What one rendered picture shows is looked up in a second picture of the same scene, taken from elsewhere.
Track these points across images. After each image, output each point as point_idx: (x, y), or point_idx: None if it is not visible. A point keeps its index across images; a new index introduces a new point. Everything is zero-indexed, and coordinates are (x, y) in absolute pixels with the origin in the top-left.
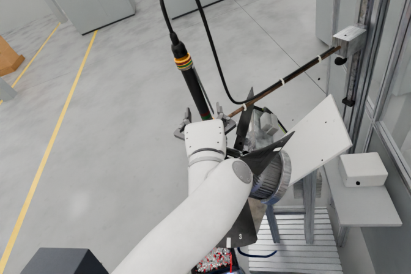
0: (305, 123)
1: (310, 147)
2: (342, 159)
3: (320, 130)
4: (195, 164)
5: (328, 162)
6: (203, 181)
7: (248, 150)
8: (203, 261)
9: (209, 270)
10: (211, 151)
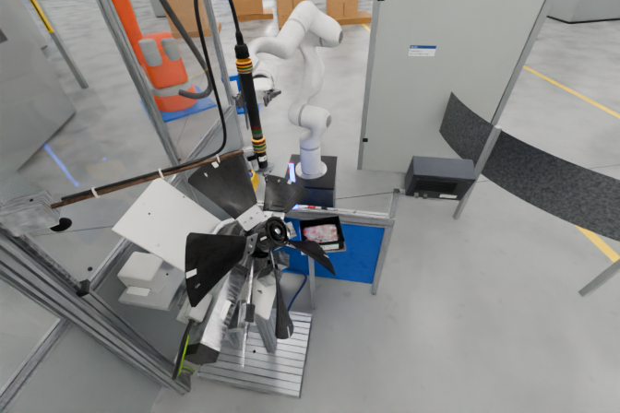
0: (162, 244)
1: (182, 218)
2: (154, 274)
3: (160, 215)
4: (265, 70)
5: (165, 300)
6: (256, 42)
7: (245, 277)
8: (329, 230)
9: (324, 224)
10: (254, 74)
